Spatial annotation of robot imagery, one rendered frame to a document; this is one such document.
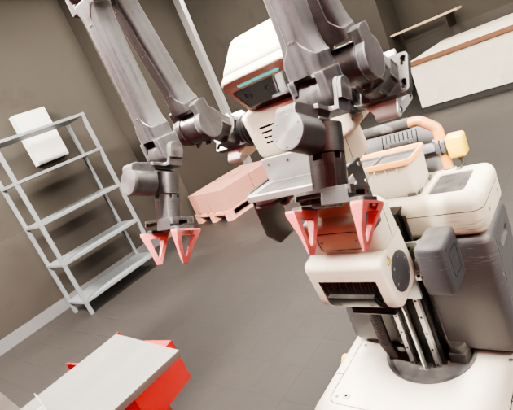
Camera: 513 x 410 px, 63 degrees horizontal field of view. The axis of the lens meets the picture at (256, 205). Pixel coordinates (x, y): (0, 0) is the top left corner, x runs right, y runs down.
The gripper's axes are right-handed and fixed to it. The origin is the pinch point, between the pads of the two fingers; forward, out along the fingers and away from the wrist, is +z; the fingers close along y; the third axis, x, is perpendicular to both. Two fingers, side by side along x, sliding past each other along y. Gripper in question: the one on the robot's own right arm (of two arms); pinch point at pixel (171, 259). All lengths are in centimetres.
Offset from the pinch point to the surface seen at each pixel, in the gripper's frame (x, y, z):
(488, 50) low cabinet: 526, -36, -217
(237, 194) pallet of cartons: 294, -270, -63
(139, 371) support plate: -26.6, 28.5, 13.1
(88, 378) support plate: -29.4, 19.9, 14.5
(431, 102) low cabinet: 545, -120, -180
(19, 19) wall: 95, -368, -256
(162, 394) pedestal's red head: 3.1, -12.0, 32.0
